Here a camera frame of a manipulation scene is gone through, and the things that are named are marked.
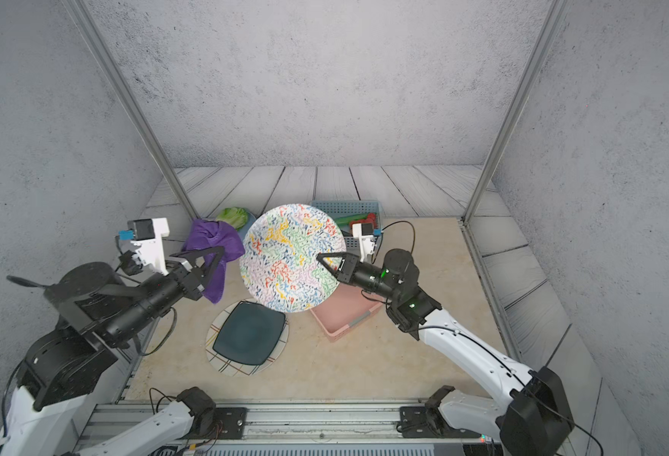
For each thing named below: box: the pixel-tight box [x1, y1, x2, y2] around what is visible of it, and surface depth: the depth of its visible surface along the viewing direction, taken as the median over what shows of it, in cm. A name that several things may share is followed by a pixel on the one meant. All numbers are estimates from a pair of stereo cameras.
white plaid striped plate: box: [205, 298, 290, 378], surface depth 86 cm
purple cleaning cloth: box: [181, 218, 246, 304], surface depth 52 cm
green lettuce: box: [216, 207, 249, 230], surface depth 120 cm
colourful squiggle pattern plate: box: [239, 203, 347, 314], surface depth 67 cm
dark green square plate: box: [212, 301, 287, 365], surface depth 86 cm
